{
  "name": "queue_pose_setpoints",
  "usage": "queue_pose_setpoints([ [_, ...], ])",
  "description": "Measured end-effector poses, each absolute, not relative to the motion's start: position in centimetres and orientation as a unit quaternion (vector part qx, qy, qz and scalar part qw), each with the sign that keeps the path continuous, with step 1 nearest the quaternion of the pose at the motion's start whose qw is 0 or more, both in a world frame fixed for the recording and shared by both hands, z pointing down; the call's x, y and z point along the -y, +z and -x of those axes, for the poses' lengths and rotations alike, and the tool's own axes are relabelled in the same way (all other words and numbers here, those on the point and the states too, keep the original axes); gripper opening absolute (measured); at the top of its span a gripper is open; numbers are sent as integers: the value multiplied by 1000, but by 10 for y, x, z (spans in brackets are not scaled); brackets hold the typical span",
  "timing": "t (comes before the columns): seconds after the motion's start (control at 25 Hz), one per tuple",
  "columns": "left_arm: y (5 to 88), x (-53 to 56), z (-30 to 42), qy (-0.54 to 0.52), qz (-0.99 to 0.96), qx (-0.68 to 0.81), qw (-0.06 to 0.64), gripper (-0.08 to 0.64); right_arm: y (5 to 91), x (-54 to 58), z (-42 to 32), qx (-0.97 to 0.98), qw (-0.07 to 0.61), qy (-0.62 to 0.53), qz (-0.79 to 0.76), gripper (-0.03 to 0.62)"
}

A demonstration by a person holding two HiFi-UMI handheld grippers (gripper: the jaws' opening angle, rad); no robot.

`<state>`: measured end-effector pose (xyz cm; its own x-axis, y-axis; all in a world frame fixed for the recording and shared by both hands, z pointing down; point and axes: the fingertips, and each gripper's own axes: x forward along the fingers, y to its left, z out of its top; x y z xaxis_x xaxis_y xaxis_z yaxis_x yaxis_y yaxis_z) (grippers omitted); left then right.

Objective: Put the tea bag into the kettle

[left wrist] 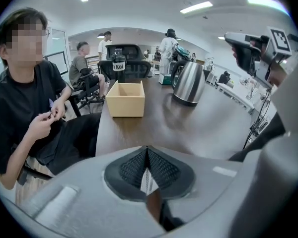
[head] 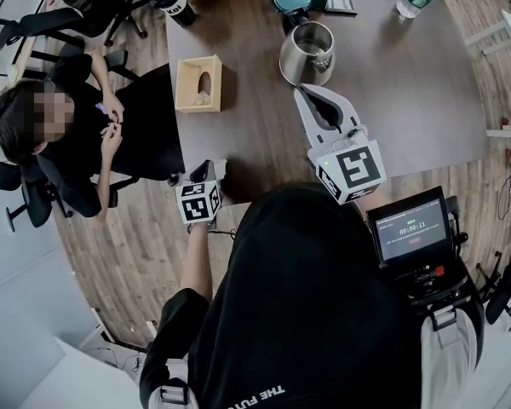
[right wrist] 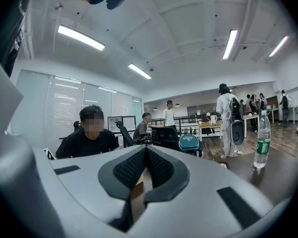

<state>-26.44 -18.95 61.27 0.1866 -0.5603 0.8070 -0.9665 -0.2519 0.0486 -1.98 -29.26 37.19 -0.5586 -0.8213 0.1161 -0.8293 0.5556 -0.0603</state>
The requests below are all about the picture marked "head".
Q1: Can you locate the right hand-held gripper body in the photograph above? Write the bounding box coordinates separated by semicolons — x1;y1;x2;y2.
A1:
307;124;388;206

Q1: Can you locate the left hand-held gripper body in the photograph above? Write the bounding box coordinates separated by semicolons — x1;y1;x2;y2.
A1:
175;176;224;226

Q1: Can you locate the stainless steel kettle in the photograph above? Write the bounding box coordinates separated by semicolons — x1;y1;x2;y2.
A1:
278;20;337;87

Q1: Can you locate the person's left forearm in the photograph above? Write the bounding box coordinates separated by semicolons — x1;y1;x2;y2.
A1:
179;222;217;307

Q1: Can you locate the black chest monitor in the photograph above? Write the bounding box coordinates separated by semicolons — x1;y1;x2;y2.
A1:
365;185;474;310

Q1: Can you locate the light wooden box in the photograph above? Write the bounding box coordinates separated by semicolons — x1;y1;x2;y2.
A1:
174;54;224;114

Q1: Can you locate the black office chair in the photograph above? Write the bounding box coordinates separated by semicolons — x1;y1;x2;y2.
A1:
0;157;75;234
475;251;511;332
19;151;142;221
0;6;86;59
80;0;150;49

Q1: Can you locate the person's torso black shirt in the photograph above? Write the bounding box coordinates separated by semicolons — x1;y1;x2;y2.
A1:
138;183;485;409

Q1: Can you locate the black tumbler white label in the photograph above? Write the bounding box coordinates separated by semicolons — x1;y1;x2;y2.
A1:
150;0;198;29

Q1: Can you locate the black framed whiteboard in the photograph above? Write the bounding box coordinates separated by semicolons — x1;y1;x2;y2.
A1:
0;0;53;78

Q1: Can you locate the grey harness strap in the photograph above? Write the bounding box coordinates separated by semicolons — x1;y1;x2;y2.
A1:
147;354;192;409
420;304;479;409

